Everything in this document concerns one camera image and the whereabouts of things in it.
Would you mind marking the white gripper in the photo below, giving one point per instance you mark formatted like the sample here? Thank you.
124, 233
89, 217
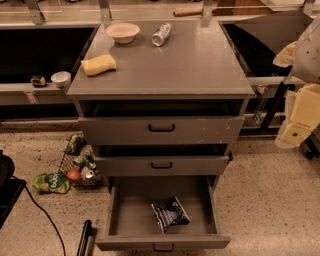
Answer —
308, 58

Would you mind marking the blue chip bag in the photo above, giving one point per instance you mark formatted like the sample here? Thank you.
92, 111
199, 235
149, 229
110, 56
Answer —
172, 214

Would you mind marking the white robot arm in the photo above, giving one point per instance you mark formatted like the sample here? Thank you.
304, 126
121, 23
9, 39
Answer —
306, 62

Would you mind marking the grey drawer cabinet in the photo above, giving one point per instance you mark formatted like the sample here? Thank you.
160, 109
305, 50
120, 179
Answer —
196, 62

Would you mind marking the grey middle drawer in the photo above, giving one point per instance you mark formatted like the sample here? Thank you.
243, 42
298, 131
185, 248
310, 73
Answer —
163, 160

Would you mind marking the grey drawer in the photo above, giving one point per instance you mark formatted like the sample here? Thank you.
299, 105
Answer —
163, 160
161, 122
131, 223

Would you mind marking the grey top drawer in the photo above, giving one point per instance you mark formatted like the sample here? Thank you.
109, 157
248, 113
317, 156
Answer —
161, 122

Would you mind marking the green chip bag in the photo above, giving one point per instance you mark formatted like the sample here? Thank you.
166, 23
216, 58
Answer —
75, 143

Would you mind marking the grey bottom drawer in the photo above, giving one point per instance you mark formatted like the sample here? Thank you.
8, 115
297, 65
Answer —
131, 223

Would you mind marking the black tray stand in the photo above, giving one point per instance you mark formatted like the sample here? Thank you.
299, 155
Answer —
256, 42

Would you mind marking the wooden stick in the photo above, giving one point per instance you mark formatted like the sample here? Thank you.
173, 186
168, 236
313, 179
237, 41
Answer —
187, 12

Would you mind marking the beige bowl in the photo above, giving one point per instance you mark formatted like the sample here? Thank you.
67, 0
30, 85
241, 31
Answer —
122, 33

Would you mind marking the yellow sponge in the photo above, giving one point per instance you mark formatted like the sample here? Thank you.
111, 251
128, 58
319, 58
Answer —
99, 64

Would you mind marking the green bottle in basket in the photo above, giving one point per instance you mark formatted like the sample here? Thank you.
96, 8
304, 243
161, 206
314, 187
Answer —
85, 158

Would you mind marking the small white cup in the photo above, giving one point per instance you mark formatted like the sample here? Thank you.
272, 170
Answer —
61, 79

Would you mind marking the silver can in basket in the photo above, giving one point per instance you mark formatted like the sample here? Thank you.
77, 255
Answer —
87, 173

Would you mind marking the red apple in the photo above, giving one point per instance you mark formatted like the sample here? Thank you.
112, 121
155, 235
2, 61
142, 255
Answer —
74, 175

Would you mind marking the green snack pouch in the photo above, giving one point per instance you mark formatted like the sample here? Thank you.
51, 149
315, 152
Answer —
51, 183

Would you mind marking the black bar on floor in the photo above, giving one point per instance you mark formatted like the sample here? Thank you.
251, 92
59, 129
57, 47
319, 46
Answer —
87, 240

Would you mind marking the black box on floor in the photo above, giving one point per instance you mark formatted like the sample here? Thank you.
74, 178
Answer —
10, 187

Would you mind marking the wire basket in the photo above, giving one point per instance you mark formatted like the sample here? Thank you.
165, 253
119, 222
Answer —
67, 165

